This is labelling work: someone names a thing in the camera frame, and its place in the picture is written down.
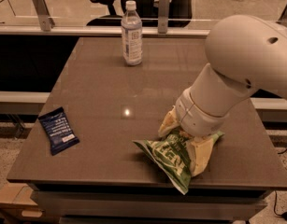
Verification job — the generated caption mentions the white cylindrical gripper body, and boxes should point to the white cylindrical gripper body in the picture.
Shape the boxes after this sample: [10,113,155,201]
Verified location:
[175,89,229,137]

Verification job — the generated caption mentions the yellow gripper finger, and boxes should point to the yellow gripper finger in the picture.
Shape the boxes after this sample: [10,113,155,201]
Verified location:
[158,107,179,137]
[186,134,220,176]

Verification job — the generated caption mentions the green jalapeno chip bag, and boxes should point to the green jalapeno chip bag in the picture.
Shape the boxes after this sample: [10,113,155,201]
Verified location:
[134,128,223,195]

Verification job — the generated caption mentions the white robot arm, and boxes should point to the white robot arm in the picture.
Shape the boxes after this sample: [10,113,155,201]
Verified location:
[159,15,287,176]

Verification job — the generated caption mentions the clear plastic water bottle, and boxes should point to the clear plastic water bottle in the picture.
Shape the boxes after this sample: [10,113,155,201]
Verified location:
[121,0,143,66]

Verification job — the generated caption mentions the blue snack wrapper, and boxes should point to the blue snack wrapper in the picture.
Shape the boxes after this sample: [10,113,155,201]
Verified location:
[38,107,79,156]

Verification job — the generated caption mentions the black office chair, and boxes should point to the black office chair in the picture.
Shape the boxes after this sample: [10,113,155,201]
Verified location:
[87,0,193,27]

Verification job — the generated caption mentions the cardboard box under table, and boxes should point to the cardboard box under table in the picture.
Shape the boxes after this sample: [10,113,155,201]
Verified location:
[0,183,59,224]

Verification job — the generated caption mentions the black cable on floor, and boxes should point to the black cable on floor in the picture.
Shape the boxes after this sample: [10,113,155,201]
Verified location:
[272,144,287,221]

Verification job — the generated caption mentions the right metal glass bracket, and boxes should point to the right metal glass bracket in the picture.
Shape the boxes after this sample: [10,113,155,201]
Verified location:
[158,0,170,34]

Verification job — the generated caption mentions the metal glass bracket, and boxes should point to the metal glass bracket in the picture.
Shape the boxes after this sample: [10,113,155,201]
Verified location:
[158,0,170,34]
[32,0,55,32]

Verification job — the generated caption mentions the left metal glass bracket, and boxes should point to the left metal glass bracket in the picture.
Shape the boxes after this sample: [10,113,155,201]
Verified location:
[32,0,55,32]

